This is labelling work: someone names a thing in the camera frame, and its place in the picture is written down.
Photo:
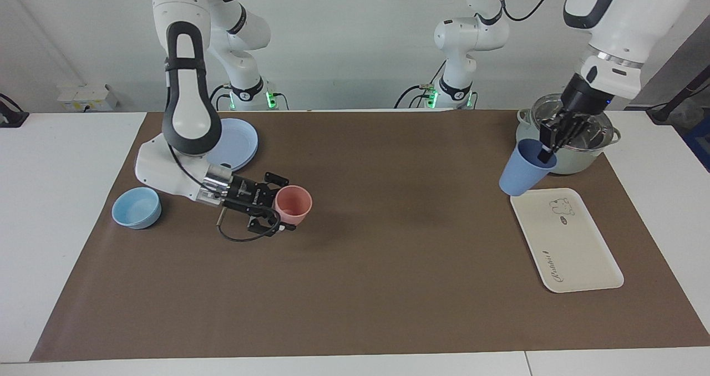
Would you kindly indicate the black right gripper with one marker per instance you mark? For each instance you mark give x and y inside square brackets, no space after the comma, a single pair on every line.
[247,194]

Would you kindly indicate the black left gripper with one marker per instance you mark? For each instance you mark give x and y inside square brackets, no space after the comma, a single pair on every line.
[582,96]

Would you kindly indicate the pink plastic cup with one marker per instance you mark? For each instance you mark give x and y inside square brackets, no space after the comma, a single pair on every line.
[294,207]

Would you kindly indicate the blue plastic cup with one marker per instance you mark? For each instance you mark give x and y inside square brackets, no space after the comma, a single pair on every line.
[518,176]

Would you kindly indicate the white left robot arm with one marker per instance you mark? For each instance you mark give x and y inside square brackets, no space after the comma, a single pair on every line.
[632,21]

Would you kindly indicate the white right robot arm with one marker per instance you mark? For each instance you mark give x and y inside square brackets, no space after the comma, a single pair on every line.
[183,43]

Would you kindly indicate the cream rabbit print tray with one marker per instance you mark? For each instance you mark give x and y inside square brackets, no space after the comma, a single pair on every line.
[566,243]

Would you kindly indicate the pale green cooking pot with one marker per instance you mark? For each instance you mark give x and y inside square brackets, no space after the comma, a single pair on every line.
[588,159]

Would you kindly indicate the periwinkle blue plate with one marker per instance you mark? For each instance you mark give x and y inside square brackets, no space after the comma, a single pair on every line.
[241,143]

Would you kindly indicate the brown paper table mat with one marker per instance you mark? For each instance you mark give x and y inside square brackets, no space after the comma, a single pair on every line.
[360,254]

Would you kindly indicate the black tripod stand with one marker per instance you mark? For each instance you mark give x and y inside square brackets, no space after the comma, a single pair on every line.
[674,101]

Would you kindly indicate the light blue bowl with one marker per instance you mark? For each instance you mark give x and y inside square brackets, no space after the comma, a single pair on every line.
[136,209]

